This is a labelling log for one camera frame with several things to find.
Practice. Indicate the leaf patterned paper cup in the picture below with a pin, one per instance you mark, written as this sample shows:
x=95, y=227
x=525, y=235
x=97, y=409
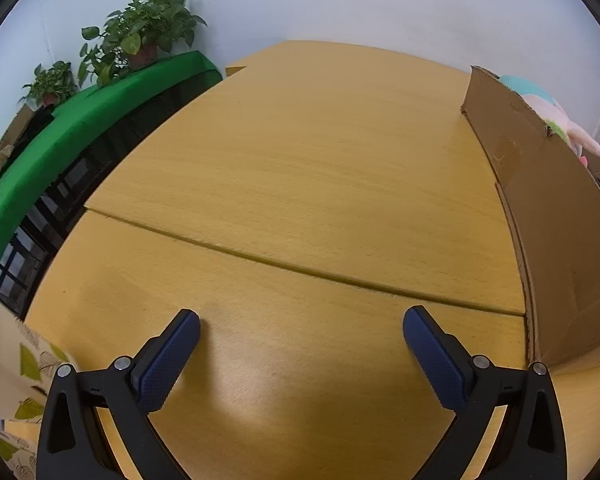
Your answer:
x=25, y=360

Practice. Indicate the black framed glass cabinet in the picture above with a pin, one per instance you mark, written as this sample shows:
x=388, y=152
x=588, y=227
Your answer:
x=40, y=210

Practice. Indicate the wooden desktop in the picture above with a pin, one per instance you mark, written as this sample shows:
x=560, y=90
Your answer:
x=305, y=185

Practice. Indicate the teal and pink plush toy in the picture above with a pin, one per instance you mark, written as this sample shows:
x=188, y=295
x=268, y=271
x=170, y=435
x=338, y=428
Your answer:
x=572, y=130

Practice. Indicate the small brown cardboard box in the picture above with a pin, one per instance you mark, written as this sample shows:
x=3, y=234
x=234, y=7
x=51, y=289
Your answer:
x=10, y=135

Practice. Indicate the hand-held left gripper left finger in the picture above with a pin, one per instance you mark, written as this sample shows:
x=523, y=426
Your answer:
x=167, y=360

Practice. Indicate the large potted green plant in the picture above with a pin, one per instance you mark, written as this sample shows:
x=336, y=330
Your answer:
x=140, y=20

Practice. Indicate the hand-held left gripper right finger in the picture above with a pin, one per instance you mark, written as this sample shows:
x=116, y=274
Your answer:
x=435, y=355

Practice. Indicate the small potted green plant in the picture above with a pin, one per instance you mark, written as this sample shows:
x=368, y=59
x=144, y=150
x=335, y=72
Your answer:
x=52, y=80

